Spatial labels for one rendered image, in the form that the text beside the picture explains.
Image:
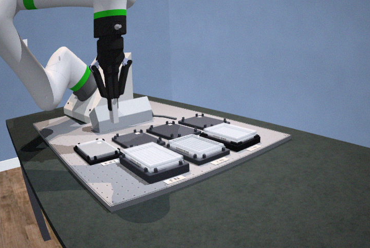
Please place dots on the white button panel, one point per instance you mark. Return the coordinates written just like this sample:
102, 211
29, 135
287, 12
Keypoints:
130, 112

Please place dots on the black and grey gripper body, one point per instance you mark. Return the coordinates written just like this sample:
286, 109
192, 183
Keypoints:
110, 48

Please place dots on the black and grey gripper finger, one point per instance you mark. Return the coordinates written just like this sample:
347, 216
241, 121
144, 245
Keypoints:
107, 90
119, 90

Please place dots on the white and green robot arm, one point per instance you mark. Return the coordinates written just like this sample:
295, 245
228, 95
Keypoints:
64, 69

